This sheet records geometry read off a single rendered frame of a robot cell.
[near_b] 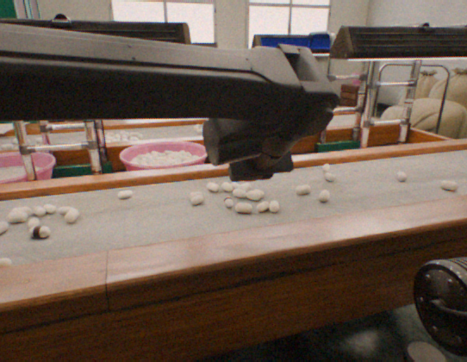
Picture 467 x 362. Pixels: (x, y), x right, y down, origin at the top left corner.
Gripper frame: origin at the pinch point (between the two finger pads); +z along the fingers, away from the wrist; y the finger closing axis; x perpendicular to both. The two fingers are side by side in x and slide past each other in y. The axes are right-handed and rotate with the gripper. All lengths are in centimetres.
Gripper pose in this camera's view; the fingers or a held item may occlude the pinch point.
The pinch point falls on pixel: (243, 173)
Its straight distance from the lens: 59.8
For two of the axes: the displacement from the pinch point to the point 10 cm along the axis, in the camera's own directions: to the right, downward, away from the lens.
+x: 1.8, 9.5, -2.6
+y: -9.5, 1.0, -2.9
